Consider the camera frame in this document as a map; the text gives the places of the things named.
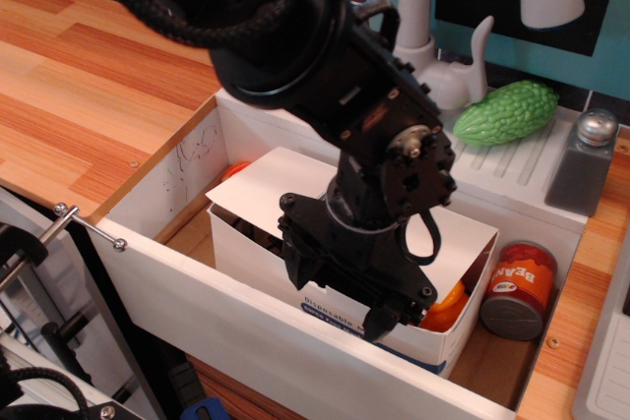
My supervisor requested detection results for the white cardboard box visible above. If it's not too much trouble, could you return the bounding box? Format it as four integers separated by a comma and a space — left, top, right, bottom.
207, 148, 498, 377

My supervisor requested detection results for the white toy sink basin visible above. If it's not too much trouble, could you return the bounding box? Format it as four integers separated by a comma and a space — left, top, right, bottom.
90, 88, 614, 420

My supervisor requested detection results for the orange beans can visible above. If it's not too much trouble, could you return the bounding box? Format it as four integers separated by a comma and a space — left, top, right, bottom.
480, 241, 557, 341

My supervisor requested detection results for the teal backsplash panel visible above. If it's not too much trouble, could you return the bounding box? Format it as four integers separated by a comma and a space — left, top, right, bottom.
360, 0, 630, 93

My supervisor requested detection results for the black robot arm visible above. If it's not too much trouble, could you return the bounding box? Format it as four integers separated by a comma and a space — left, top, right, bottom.
119, 0, 456, 341

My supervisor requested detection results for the black metal clamp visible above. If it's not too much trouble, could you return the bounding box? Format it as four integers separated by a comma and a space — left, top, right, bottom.
1, 203, 128, 291

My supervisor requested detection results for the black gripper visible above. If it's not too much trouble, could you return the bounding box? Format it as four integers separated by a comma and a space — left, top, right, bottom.
279, 193, 438, 342

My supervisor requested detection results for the green toy bitter gourd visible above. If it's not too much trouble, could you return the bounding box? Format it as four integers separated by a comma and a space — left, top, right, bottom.
453, 80, 559, 147

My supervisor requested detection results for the orange toy pepper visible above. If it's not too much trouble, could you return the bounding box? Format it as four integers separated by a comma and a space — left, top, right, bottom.
420, 280, 469, 332

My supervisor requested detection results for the grey pepper shaker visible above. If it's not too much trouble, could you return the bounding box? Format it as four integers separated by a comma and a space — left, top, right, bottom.
544, 108, 619, 216

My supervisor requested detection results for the white toy faucet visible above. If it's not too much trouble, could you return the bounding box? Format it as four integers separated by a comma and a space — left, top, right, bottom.
392, 0, 587, 111

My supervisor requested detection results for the orange object behind box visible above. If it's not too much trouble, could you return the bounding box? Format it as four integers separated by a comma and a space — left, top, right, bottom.
220, 161, 251, 182

